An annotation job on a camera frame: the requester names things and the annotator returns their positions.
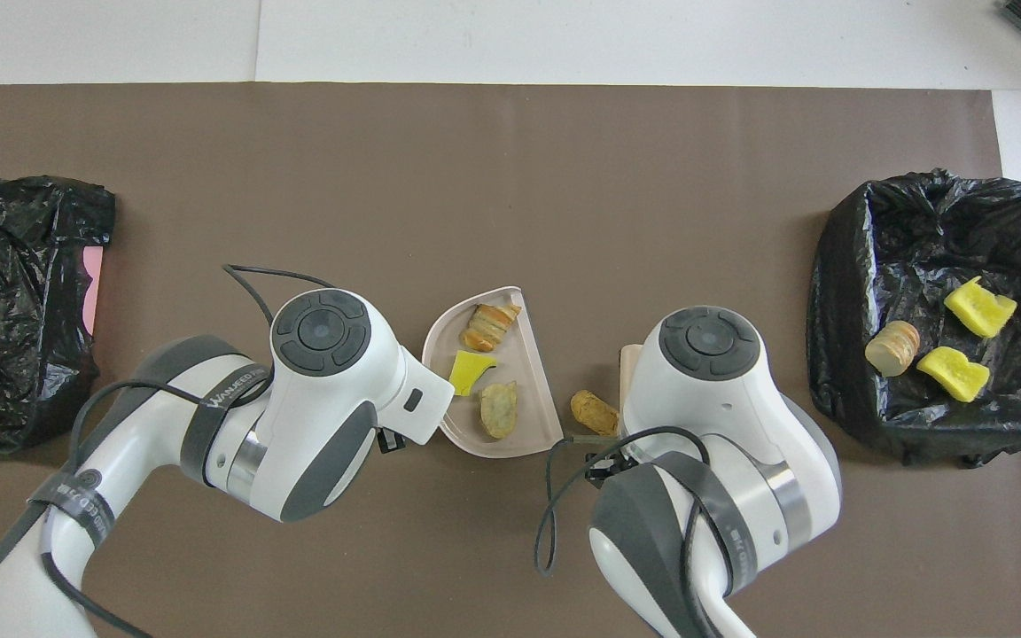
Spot orange striped pastry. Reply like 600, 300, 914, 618
460, 303, 523, 354

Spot pale layered bread chunk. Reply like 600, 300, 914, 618
865, 321, 922, 377

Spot pink bin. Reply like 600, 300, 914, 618
82, 246, 105, 333

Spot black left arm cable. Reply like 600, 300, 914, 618
0, 263, 336, 638

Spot small yellow sponge wedge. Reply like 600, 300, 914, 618
449, 350, 499, 397

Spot brown bread roll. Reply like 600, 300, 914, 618
570, 390, 620, 437

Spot beige hand brush black bristles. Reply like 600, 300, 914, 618
619, 344, 646, 401

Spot black trash bag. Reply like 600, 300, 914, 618
0, 175, 116, 448

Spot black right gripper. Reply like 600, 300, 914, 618
585, 447, 640, 484

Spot black bag lined bin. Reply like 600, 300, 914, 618
807, 168, 1021, 468

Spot yellow sponge piece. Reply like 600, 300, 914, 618
945, 276, 1018, 338
916, 346, 992, 404

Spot beige plastic dustpan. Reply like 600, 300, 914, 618
421, 285, 564, 459

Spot small beige bread chunk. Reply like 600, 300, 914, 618
479, 381, 519, 440

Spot brown table mat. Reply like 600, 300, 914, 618
0, 84, 1021, 638

